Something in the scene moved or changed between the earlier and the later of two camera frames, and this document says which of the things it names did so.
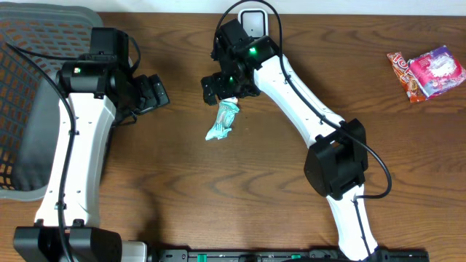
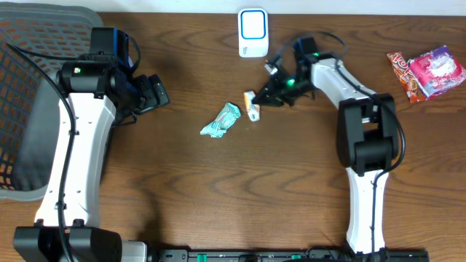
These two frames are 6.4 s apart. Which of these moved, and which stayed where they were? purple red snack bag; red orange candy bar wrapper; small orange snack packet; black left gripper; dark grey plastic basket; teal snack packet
Moved: small orange snack packet; teal snack packet
Stayed: red orange candy bar wrapper; black left gripper; purple red snack bag; dark grey plastic basket
